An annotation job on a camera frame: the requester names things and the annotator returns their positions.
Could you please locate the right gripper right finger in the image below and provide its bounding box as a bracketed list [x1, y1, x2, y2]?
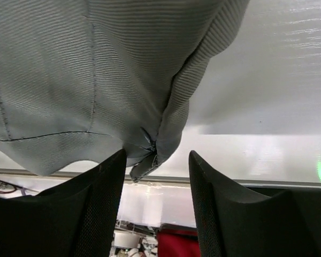
[189, 151, 321, 256]

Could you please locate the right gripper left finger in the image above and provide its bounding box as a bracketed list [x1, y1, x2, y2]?
[0, 150, 126, 256]

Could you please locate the grey pleated skirt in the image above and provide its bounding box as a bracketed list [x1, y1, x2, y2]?
[0, 1, 248, 181]

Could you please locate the aluminium table edge rail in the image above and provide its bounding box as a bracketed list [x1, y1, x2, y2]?
[0, 168, 321, 188]

